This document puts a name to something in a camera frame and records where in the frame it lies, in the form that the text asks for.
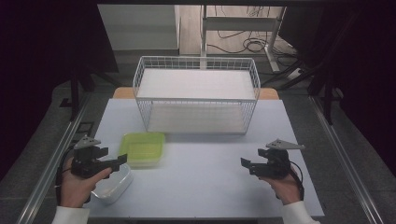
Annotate clear plastic food container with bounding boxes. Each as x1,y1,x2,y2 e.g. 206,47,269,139
91,155,134,205

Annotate wooden table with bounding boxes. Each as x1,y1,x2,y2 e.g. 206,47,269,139
112,86,280,101

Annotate white cabinet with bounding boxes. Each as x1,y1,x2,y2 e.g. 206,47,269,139
96,4,182,52

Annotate person's right hand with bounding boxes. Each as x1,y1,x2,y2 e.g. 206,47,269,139
260,167,304,206

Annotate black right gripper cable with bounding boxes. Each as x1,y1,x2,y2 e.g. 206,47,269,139
289,160,305,202

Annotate metal floor rail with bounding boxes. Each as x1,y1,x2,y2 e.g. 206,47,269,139
308,94,387,224
16,92,92,224

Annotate white desk frame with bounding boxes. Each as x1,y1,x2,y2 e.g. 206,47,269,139
200,4,288,73

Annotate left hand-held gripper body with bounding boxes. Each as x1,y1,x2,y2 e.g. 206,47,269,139
70,135,110,180

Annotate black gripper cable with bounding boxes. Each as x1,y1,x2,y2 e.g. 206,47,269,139
289,160,305,202
54,145,78,207

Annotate green plastic container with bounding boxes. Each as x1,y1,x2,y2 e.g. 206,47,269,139
118,132,166,169

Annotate white power strip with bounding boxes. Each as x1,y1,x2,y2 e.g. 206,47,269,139
287,67,304,81

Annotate person's left hand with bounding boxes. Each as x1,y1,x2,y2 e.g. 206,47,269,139
60,157,114,209

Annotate white wire basket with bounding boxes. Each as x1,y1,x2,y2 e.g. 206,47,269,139
132,55,262,135

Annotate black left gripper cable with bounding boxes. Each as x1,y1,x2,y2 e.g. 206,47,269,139
54,145,78,207

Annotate dark curtain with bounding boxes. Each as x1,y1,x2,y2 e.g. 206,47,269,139
278,4,396,178
0,0,120,181

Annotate black floor cables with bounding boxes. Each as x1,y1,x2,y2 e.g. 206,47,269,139
205,6,298,67

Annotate black stand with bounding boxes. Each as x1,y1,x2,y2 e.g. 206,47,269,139
261,12,362,126
59,59,123,123

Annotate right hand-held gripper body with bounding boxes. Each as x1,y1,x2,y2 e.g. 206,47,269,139
248,138,306,180

